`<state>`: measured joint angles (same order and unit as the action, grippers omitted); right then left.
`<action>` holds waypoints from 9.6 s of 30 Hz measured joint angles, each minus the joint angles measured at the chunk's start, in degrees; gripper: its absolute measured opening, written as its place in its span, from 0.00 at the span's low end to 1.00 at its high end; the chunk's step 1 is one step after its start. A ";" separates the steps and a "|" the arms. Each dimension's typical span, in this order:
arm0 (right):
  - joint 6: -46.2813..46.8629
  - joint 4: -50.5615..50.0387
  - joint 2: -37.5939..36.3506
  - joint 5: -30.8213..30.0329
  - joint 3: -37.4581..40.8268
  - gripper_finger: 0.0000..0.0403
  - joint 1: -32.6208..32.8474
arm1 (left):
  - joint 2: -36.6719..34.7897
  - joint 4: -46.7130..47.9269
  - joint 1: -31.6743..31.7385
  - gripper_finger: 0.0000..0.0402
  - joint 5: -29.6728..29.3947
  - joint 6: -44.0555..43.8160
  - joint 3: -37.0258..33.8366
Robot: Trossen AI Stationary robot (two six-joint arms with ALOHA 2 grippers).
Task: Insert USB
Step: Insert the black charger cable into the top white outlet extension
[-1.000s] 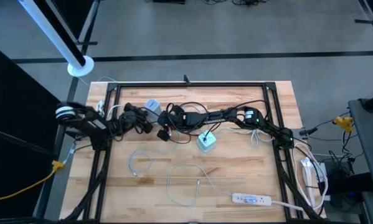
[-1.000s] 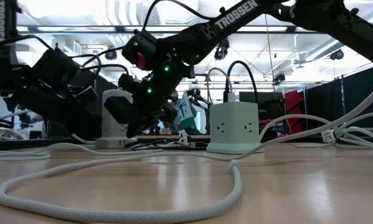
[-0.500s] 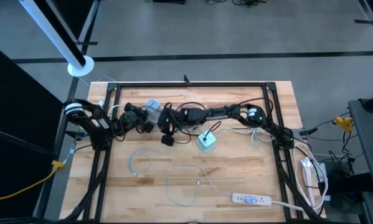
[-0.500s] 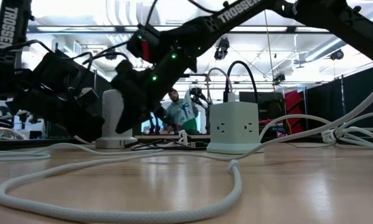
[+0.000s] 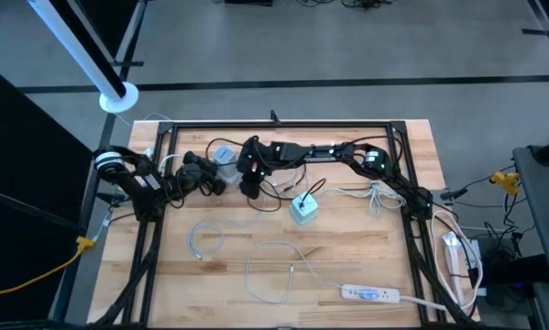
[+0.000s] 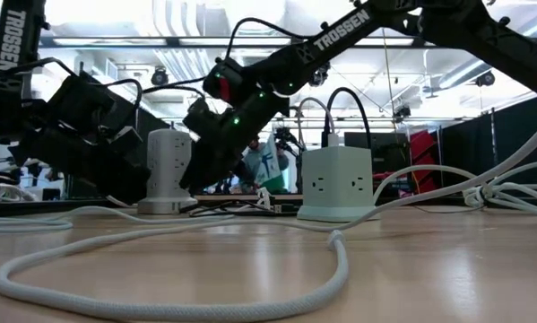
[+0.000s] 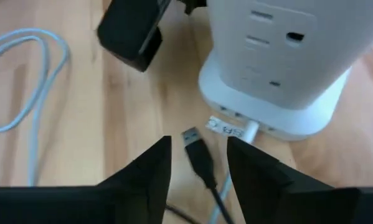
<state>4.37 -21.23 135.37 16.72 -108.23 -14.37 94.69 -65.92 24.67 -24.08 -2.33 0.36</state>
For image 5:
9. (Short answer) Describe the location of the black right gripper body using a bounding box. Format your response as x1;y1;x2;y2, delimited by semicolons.
236;135;275;201

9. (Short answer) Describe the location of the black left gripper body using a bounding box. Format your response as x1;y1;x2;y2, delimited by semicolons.
175;150;227;197

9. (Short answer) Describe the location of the white tower power strip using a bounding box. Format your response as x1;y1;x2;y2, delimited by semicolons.
213;144;242;185

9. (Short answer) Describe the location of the white cable with red plug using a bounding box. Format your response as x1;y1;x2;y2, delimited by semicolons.
186;196;267;261

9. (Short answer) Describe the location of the white cube power strip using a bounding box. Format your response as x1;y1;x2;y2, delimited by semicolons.
288;191;320;226

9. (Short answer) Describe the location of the thick white braided USB cable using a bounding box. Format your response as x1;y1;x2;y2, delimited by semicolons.
244;240;346;305

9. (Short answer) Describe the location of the white floor pole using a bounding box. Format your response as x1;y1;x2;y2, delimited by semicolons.
25;0;140;115

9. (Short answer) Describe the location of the black curtain panel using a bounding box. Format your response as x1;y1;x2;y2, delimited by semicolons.
0;59;99;317

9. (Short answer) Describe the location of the white flat power strip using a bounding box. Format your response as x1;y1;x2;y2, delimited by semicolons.
340;283;402;304

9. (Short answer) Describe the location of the long white floor power strip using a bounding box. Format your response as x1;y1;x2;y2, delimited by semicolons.
441;230;464;304

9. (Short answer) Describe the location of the yellow plug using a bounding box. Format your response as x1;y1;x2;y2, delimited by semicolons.
487;170;522;197

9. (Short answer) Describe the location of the black floor box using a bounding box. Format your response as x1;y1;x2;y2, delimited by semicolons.
478;234;549;297

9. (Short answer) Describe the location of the grey cart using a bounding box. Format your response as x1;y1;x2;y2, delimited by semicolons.
511;144;549;330

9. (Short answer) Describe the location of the black stand base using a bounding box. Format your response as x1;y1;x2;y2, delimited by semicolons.
520;0;549;77

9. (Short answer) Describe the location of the white tower strip power cord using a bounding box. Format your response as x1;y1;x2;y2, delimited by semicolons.
140;147;186;180

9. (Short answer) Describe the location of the black aluminium table frame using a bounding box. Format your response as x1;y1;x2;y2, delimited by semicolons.
84;118;482;329

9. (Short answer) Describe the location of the white cube strip power cord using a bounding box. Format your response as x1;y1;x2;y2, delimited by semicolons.
318;181;411;219

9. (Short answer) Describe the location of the yellow extension cable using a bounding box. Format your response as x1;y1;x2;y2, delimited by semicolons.
0;236;97;300

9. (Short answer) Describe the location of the beige extension cord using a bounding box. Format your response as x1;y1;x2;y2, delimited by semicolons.
431;209;485;318

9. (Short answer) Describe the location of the white flat strip power cord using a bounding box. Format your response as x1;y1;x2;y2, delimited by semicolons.
398;295;456;317

